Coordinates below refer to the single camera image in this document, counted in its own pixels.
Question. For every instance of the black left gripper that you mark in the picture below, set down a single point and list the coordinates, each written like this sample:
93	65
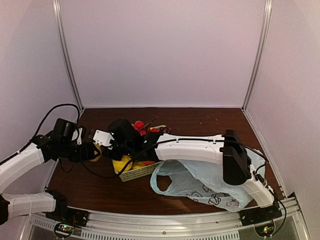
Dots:
87	152

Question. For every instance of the beige perforated plastic basket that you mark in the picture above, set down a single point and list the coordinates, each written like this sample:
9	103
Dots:
149	168

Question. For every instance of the red lychee bunch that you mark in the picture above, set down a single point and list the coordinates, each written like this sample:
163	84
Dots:
145	128

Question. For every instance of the pale yellow wrinkled fruit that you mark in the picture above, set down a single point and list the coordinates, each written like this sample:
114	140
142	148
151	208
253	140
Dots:
97	153

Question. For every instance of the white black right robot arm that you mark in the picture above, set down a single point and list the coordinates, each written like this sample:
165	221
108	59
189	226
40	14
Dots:
238	167

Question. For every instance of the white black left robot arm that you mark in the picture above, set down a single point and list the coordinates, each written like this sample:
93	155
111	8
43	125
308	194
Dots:
63	142

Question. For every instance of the large yellow lemon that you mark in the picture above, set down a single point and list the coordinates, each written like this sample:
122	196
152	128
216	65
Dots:
118	165

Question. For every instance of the dark purple grape bunch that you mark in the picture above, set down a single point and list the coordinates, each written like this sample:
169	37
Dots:
165	130

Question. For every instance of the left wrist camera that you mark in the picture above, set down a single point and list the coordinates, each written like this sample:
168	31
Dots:
78	135

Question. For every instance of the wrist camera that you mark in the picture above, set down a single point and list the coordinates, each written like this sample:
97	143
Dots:
102	138
78	135

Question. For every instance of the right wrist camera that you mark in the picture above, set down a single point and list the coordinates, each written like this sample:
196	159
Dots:
102	138

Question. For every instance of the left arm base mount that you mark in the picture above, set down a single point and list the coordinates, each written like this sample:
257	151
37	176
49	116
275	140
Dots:
67	218

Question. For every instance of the front aluminium rail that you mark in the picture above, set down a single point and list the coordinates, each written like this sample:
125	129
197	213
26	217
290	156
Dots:
223	225

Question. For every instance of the left aluminium frame post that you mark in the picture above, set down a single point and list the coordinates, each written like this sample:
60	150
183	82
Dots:
65	53

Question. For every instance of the aluminium frame post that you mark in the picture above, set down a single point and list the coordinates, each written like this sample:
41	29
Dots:
264	31
65	53

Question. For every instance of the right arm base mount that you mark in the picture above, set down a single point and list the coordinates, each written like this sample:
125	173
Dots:
263	219

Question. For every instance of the right aluminium frame post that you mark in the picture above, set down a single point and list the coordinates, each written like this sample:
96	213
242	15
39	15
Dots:
264	31

